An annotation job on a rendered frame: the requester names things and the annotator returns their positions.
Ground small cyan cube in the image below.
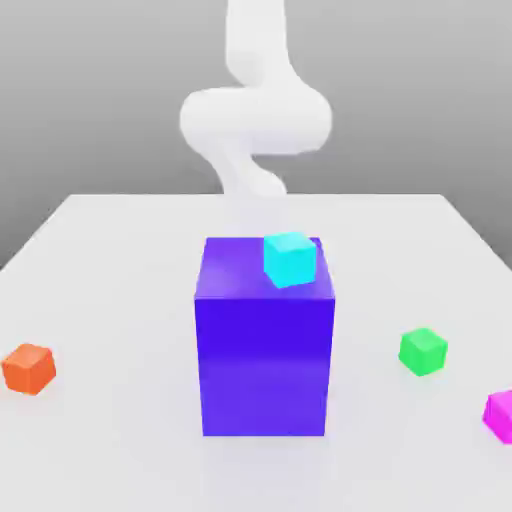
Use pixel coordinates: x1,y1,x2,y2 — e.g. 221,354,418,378
262,231,318,290

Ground small green cube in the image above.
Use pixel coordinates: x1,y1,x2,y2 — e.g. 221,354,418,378
397,327,449,378

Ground small orange cube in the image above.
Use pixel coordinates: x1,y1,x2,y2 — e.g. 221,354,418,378
0,342,58,397

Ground small magenta cube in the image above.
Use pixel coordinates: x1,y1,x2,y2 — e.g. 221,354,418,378
481,389,512,445

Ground large purple box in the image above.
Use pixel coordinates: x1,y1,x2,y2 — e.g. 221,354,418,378
193,236,336,438

